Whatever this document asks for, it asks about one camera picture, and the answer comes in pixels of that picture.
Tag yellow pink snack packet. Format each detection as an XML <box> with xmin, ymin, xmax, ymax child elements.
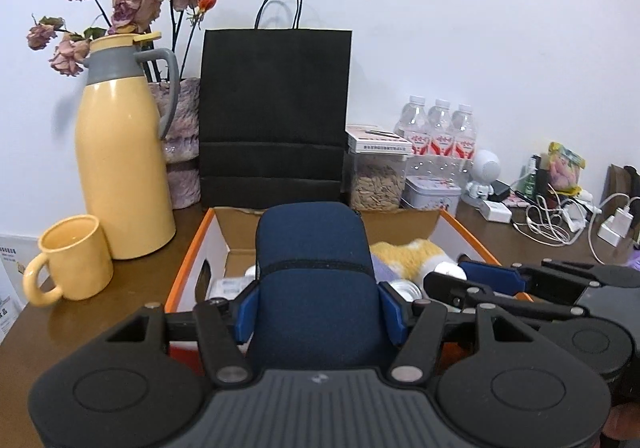
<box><xmin>546</xmin><ymin>142</ymin><xmax>587</xmax><ymax>194</ymax></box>

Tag dried pink roses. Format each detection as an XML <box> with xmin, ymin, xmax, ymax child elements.
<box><xmin>26</xmin><ymin>0</ymin><xmax>218</xmax><ymax>79</ymax></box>

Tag tangled white cables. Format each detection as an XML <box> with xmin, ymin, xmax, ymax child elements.
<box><xmin>512</xmin><ymin>188</ymin><xmax>606</xmax><ymax>249</ymax></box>

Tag white robot-shaped speaker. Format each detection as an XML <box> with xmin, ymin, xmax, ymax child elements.
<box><xmin>460</xmin><ymin>149</ymin><xmax>502</xmax><ymax>203</ymax></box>

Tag pink marbled vase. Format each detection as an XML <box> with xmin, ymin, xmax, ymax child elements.
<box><xmin>149</xmin><ymin>77</ymin><xmax>202</xmax><ymax>210</ymax></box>

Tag white charger block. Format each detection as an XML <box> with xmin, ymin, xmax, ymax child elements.
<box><xmin>479</xmin><ymin>199</ymin><xmax>513</xmax><ymax>224</ymax></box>

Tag clear water bottle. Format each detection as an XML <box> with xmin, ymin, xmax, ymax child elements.
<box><xmin>395</xmin><ymin>95</ymin><xmax>432</xmax><ymax>179</ymax></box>
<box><xmin>450</xmin><ymin>104</ymin><xmax>478</xmax><ymax>179</ymax></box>
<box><xmin>427</xmin><ymin>99</ymin><xmax>457</xmax><ymax>179</ymax></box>

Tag small white flat box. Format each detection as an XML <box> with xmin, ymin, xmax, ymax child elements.
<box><xmin>347</xmin><ymin>124</ymin><xmax>413</xmax><ymax>156</ymax></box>

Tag yellow thermos jug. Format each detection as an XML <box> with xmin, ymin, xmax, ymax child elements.
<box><xmin>75</xmin><ymin>32</ymin><xmax>180</xmax><ymax>260</ymax></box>

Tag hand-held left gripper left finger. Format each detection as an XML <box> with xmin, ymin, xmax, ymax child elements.
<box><xmin>105</xmin><ymin>285</ymin><xmax>261</xmax><ymax>385</ymax></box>

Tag small metal can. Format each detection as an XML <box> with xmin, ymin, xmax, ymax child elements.
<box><xmin>390</xmin><ymin>280</ymin><xmax>423</xmax><ymax>301</ymax></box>

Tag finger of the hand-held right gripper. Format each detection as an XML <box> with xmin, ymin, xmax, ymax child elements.
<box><xmin>424</xmin><ymin>272</ymin><xmax>590</xmax><ymax>321</ymax></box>
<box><xmin>456</xmin><ymin>255</ymin><xmax>640</xmax><ymax>296</ymax></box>

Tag white booklet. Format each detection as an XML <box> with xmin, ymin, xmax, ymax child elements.
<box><xmin>0</xmin><ymin>230</ymin><xmax>41</xmax><ymax>314</ymax></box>

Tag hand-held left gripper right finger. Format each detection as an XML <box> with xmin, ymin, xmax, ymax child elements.
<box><xmin>377</xmin><ymin>280</ymin><xmax>538</xmax><ymax>384</ymax></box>

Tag black paper bag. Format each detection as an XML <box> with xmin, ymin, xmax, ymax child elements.
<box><xmin>199</xmin><ymin>0</ymin><xmax>352</xmax><ymax>211</ymax></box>

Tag printed tin box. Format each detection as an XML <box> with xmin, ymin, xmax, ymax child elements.
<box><xmin>400</xmin><ymin>174</ymin><xmax>463</xmax><ymax>215</ymax></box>

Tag navy fabric pouch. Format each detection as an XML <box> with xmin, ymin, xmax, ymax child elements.
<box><xmin>245</xmin><ymin>200</ymin><xmax>401</xmax><ymax>371</ymax></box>

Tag dark green bottle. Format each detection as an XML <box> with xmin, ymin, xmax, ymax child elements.
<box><xmin>515</xmin><ymin>154</ymin><xmax>548</xmax><ymax>196</ymax></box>

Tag orange white plush cat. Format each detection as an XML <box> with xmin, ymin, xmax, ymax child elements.
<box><xmin>369</xmin><ymin>239</ymin><xmax>443</xmax><ymax>281</ymax></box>

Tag clear seed container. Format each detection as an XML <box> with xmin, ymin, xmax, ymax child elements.
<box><xmin>348</xmin><ymin>152</ymin><xmax>408</xmax><ymax>211</ymax></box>

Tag orange cardboard box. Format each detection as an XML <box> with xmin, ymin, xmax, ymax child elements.
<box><xmin>165</xmin><ymin>207</ymin><xmax>533</xmax><ymax>364</ymax></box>

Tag yellow mug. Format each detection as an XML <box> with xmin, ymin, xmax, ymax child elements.
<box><xmin>22</xmin><ymin>214</ymin><xmax>115</xmax><ymax>306</ymax></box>

